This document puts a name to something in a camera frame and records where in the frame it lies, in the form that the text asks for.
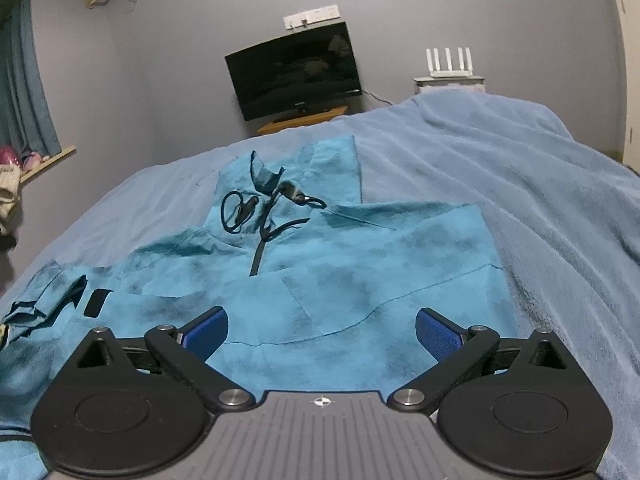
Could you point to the cream wardrobe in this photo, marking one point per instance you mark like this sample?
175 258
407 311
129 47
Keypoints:
631 60

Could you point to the white power strip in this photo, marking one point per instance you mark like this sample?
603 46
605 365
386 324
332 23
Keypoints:
312 16

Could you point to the wooden television shelf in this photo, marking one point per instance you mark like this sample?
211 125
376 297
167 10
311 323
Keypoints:
300 120

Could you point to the blue bed blanket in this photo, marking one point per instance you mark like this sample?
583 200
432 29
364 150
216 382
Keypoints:
500 160

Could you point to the black television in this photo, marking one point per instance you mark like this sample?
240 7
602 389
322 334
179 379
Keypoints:
295 70

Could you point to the white router with antennas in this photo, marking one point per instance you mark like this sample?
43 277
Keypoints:
448 72

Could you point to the blue curtain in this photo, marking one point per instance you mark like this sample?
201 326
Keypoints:
22 75

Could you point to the teal jacket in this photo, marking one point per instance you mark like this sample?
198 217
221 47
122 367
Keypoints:
325 280

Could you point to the wooden window sill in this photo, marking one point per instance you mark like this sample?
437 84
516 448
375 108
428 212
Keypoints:
50 159

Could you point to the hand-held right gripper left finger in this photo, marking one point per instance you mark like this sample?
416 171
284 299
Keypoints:
207 332

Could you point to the pink plush toy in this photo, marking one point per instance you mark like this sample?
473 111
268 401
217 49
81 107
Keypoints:
9 156

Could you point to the beige cloth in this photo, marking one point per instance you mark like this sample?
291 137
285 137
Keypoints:
7 195

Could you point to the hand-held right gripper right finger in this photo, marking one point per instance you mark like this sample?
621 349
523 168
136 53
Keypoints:
437 335

